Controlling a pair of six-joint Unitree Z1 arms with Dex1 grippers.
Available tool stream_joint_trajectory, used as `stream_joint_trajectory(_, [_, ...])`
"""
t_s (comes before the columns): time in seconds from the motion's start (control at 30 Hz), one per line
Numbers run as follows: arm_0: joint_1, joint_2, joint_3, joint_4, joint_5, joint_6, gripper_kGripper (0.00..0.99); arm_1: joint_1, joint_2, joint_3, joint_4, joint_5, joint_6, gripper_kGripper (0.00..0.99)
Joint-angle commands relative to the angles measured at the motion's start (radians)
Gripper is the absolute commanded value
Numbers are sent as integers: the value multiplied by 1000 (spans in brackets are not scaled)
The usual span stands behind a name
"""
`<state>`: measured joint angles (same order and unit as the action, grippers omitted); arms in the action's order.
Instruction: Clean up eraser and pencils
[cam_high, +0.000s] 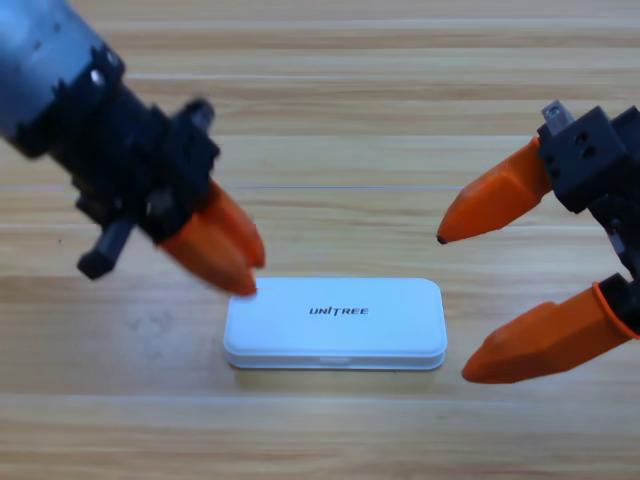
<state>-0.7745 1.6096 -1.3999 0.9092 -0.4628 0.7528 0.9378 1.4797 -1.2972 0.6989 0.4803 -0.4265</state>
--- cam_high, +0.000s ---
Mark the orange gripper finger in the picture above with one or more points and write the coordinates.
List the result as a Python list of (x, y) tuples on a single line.
[(237, 220), (210, 250), (500, 200), (545, 345)]

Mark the white Unitree pencil case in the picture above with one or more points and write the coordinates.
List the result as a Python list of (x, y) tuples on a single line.
[(335, 335)]

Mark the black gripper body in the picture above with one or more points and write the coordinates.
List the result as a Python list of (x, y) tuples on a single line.
[(130, 160), (585, 160)]

